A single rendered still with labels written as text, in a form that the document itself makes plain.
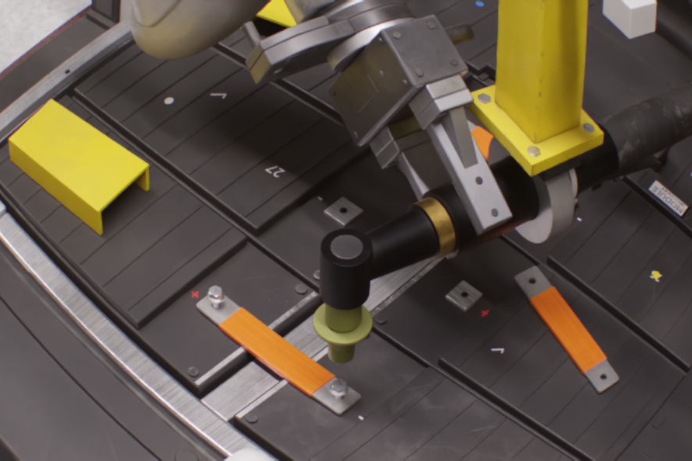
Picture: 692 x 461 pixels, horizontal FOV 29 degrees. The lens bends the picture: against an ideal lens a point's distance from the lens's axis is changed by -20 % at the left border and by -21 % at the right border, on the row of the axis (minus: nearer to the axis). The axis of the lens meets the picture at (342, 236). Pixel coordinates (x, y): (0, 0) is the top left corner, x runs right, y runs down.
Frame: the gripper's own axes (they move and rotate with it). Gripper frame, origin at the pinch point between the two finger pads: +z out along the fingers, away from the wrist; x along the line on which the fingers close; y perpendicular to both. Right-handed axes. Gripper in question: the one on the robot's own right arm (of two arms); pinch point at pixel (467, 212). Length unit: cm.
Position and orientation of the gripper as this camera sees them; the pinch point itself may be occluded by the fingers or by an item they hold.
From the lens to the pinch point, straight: 110.9
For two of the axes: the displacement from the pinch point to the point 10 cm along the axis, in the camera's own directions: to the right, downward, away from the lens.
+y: 8.5, -3.7, 3.8
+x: -2.9, 2.7, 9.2
